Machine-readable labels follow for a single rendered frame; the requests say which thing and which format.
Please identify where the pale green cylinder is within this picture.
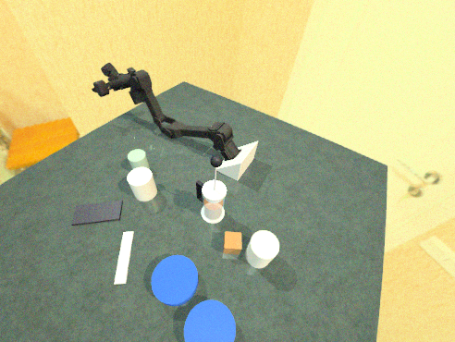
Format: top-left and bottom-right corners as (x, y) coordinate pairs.
(128, 149), (150, 169)

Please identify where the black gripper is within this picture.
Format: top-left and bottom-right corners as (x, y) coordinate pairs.
(92, 75), (127, 97)

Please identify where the white flat bar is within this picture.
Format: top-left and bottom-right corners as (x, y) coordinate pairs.
(115, 231), (134, 285)

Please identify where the orange cube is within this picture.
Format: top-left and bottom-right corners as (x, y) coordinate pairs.
(223, 232), (241, 255)

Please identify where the blue cylinder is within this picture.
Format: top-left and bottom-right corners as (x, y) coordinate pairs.
(184, 299), (236, 342)
(152, 255), (199, 306)

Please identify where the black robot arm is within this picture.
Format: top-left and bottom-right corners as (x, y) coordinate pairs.
(101, 63), (242, 161)

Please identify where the glass french press with black knob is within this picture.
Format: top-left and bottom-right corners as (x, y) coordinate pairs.
(196, 155), (227, 224)

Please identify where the dark grey flat rectangular pad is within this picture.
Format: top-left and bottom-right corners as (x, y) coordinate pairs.
(72, 201), (123, 226)

